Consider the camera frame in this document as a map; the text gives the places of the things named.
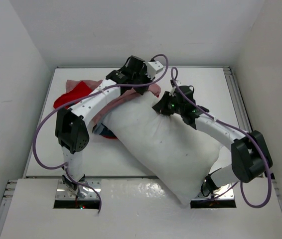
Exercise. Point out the aluminium frame rail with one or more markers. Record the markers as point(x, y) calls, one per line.
point(237, 100)

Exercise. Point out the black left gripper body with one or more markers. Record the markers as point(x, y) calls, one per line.
point(142, 78)

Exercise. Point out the white pillow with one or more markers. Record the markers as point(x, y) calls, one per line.
point(177, 154)

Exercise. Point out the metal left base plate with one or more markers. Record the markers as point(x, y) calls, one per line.
point(83, 193)

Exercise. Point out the red cartoon print pillowcase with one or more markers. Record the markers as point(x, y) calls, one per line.
point(78, 89)

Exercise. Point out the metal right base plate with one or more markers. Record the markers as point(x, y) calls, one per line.
point(223, 193)

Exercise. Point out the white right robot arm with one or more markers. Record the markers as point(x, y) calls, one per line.
point(250, 156)

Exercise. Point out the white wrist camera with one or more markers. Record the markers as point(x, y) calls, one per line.
point(153, 68)
point(175, 84)

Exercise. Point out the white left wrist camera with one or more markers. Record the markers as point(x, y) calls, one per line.
point(153, 68)

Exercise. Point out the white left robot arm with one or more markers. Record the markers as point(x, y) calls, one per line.
point(71, 124)

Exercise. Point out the metal base plate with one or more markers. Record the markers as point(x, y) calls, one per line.
point(83, 193)
point(223, 193)

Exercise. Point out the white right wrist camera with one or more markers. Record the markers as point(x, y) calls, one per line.
point(175, 84)

